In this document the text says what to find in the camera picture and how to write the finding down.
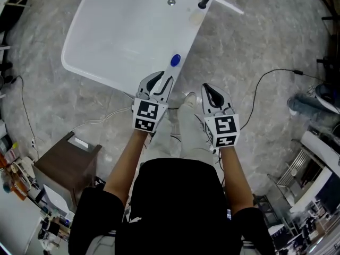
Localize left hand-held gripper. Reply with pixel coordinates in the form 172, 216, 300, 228
131, 71, 175, 134

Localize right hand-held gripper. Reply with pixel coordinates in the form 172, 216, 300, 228
200, 82, 241, 151

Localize blue plastic bottle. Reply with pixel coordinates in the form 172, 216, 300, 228
169, 53, 182, 69

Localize white bathtub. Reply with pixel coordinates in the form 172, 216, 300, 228
61, 0, 223, 96

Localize person's left forearm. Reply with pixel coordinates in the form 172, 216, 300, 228
103, 130, 150, 205

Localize person's right forearm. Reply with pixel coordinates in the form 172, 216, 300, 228
217, 146, 255, 214

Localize person's light trousers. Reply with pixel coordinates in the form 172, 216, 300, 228
147, 104, 216, 167

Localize person's black shirt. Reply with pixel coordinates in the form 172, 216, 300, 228
67, 157, 276, 255

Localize brown wooden cabinet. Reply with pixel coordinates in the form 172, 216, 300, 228
33, 131, 103, 210

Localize black cable with adapter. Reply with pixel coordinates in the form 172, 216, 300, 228
238, 68, 324, 131

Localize white floor cable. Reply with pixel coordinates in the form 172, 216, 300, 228
71, 107, 134, 133

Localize metal wire rack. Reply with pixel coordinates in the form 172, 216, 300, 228
275, 139, 320, 194

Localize thin black floor cable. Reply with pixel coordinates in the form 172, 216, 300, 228
10, 75, 41, 154

